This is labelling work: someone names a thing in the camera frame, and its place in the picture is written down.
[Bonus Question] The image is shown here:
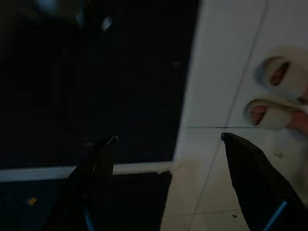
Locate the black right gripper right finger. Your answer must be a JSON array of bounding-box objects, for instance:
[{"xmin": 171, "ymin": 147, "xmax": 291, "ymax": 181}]
[{"xmin": 220, "ymin": 132, "xmax": 308, "ymax": 231}]

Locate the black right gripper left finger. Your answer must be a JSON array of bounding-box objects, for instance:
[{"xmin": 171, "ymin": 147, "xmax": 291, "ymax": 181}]
[{"xmin": 42, "ymin": 134, "xmax": 118, "ymax": 231}]

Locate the beige slipper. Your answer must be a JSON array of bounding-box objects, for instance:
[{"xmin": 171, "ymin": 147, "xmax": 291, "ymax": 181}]
[
  {"xmin": 254, "ymin": 47, "xmax": 308, "ymax": 102},
  {"xmin": 244, "ymin": 94, "xmax": 308, "ymax": 131}
]

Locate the person's foot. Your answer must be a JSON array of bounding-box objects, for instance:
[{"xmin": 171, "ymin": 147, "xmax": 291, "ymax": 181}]
[
  {"xmin": 269, "ymin": 62, "xmax": 291, "ymax": 85},
  {"xmin": 251, "ymin": 105, "xmax": 308, "ymax": 136}
]

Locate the dark blue floor mat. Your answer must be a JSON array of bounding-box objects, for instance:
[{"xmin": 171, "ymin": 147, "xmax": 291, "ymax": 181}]
[{"xmin": 0, "ymin": 0, "xmax": 200, "ymax": 231}]

